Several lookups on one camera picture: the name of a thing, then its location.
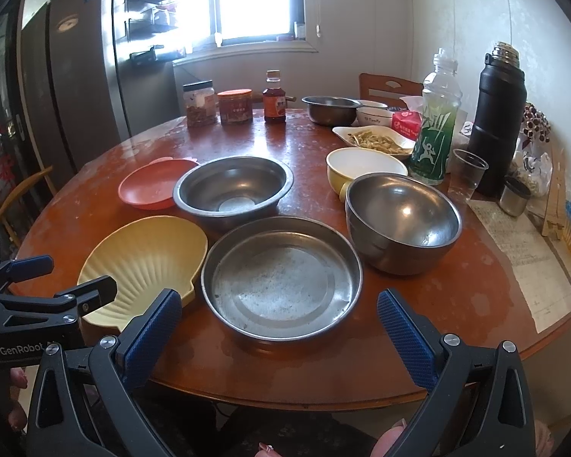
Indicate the white ceramic bowl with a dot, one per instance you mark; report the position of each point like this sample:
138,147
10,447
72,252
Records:
373,113

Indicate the wooden armchair left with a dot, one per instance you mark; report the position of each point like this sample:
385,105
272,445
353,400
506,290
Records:
15,198

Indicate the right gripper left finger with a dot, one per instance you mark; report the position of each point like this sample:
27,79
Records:
61,419

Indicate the pink bear plate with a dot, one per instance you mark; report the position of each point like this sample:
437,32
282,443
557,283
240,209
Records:
150,187

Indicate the small steel thermos cup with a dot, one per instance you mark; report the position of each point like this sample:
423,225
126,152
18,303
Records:
514,197

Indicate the round steel bowl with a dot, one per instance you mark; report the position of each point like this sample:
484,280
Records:
398,225

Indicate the small steel bowl far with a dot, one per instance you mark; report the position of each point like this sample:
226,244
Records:
331,111

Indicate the green drink bottle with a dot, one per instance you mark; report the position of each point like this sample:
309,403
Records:
442,98

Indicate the clear jar black lid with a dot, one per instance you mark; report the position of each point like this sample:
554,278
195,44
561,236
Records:
199,103

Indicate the red tissue pack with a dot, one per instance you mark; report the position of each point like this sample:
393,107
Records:
407,123

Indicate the wooden folding stand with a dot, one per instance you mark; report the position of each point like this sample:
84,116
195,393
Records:
555,214

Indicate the yellow shell-shaped plate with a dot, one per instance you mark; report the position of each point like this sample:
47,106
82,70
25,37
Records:
145,257

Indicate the black thermos flask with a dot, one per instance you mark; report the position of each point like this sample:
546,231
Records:
500,105

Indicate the steel pan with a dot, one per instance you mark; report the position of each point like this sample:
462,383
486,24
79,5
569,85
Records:
282,279

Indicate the white dish with food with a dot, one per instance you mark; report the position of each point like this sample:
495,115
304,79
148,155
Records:
378,138

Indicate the red lidded jar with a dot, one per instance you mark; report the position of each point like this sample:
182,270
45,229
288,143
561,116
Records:
235,106

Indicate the plastic bag of items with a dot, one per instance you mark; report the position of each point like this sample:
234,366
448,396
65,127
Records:
532,163

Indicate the clear plastic cup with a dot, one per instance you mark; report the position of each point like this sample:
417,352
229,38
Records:
467,171

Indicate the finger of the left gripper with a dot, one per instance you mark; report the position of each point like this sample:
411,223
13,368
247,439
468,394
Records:
63,308
17,271

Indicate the handwritten paper sheet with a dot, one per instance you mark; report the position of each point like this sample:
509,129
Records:
543,283

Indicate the person left hand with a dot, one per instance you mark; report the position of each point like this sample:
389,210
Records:
22,381

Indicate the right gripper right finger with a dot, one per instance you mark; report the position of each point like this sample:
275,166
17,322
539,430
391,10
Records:
477,402

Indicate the grey refrigerator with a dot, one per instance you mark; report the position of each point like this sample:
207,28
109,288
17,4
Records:
94,73

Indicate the wide-rim steel bowl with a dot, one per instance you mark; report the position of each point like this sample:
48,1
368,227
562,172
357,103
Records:
225,193

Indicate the brown sauce bottle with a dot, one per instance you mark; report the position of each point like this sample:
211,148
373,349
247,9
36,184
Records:
274,99

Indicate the wooden chair back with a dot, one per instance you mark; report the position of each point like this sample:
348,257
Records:
387,89

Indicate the yellow handled bowl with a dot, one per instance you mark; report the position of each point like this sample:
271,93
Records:
346,164

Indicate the window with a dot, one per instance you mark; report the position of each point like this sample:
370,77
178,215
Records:
213,29

